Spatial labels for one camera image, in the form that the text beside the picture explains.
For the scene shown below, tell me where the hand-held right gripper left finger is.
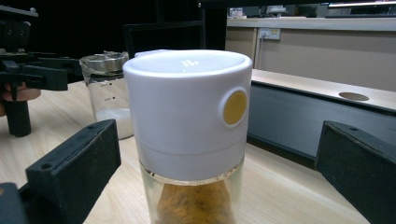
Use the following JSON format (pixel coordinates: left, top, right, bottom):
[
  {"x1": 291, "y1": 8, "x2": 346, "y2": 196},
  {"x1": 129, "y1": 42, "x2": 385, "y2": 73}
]
[{"x1": 18, "y1": 119, "x2": 122, "y2": 224}]

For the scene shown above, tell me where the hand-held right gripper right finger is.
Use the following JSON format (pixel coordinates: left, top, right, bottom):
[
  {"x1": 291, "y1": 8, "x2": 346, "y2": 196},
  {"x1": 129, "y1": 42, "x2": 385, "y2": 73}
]
[{"x1": 315, "y1": 120, "x2": 396, "y2": 224}]

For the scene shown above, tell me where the metal-lid glass jar white powder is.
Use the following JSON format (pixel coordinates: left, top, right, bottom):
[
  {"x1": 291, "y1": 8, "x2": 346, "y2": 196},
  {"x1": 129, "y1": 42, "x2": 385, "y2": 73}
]
[{"x1": 79, "y1": 50, "x2": 134, "y2": 140}]

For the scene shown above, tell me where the black two-tier metal rack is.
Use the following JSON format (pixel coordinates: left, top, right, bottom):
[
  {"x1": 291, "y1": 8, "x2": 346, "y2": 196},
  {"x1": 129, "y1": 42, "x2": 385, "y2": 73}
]
[{"x1": 121, "y1": 0, "x2": 207, "y2": 60}]

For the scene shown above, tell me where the white-lid jar of orange powder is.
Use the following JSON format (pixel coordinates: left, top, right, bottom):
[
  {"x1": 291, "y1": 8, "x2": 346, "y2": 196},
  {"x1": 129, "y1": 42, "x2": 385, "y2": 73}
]
[{"x1": 121, "y1": 49, "x2": 254, "y2": 224}]

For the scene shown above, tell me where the wooden desk with round hole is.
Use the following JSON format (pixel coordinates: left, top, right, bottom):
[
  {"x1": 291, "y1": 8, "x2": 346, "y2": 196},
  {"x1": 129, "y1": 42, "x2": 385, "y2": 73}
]
[{"x1": 247, "y1": 68, "x2": 396, "y2": 171}]

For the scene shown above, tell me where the beige partition panel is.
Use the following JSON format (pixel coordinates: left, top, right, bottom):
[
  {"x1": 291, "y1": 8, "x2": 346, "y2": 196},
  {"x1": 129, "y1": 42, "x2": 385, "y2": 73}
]
[{"x1": 225, "y1": 17, "x2": 396, "y2": 92}]

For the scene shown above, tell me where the small white box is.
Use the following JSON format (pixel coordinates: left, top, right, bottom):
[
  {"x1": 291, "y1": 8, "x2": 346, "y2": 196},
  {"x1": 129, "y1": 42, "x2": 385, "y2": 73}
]
[{"x1": 229, "y1": 7, "x2": 245, "y2": 19}]

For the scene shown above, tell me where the white wall socket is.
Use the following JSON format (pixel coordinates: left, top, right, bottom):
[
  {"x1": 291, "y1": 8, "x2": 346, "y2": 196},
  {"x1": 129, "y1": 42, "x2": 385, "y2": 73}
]
[{"x1": 259, "y1": 27, "x2": 282, "y2": 41}]

